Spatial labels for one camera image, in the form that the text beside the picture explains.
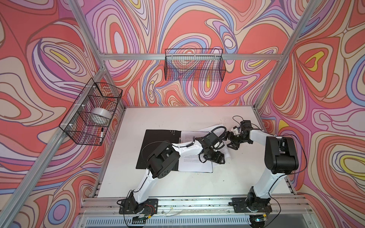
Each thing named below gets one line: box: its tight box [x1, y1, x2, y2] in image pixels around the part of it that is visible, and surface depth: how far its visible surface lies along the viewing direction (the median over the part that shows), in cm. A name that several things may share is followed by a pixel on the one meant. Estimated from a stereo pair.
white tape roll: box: [90, 107, 113, 120], surface depth 75 cm
